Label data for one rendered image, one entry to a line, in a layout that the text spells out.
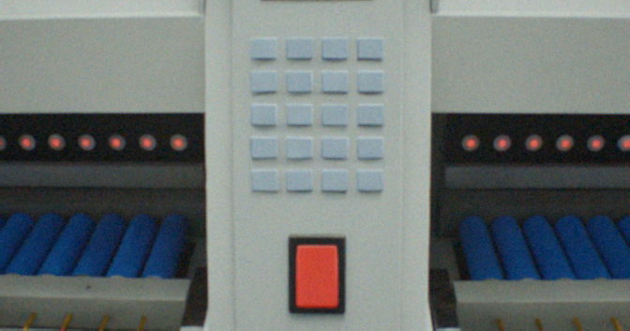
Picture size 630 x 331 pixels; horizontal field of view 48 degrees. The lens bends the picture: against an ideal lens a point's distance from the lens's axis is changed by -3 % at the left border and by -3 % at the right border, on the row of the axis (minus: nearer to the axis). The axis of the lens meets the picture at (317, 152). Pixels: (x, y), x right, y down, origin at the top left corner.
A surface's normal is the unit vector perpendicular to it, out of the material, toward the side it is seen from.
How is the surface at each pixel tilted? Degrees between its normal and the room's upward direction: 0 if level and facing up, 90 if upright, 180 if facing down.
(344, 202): 90
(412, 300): 90
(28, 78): 112
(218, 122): 90
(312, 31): 90
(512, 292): 22
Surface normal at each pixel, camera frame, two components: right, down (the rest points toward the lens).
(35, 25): -0.03, 0.46
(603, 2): -0.01, -0.89
